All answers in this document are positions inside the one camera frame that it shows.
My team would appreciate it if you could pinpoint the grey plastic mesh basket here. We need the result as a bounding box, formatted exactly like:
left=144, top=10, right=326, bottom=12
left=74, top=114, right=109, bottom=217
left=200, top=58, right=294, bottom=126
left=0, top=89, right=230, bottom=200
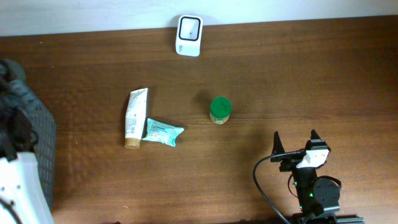
left=1, top=59, right=57, bottom=208

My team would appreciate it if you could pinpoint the green lid glass jar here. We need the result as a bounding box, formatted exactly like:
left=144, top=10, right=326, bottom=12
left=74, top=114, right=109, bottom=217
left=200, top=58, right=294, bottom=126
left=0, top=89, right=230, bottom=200
left=210, top=96, right=232, bottom=124

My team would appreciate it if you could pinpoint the white Pantene conditioner tube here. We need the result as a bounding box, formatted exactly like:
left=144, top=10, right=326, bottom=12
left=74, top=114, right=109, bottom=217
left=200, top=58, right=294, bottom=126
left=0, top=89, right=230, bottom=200
left=124, top=88, right=148, bottom=149

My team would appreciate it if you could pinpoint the left black and white arm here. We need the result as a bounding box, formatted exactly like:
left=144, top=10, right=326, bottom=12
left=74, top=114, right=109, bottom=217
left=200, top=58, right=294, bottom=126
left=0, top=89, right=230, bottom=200
left=1, top=59, right=57, bottom=223

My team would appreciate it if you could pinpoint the right black and white arm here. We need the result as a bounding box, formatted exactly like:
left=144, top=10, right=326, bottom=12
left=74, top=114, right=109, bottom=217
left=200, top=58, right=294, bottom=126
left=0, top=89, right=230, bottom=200
left=271, top=130, right=342, bottom=223

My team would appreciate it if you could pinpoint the white barcode scanner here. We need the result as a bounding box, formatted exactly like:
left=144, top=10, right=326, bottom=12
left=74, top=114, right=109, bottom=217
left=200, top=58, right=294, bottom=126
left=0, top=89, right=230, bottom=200
left=175, top=15, right=203, bottom=57

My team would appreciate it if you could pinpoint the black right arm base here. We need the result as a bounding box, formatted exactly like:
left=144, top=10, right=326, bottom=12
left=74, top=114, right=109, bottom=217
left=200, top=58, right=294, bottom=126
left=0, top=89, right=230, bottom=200
left=292, top=213, right=365, bottom=224

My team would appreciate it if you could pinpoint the teal wet wipes pack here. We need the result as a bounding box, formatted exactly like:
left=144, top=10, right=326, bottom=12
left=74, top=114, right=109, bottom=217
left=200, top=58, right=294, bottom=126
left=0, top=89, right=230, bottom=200
left=143, top=118, right=184, bottom=147

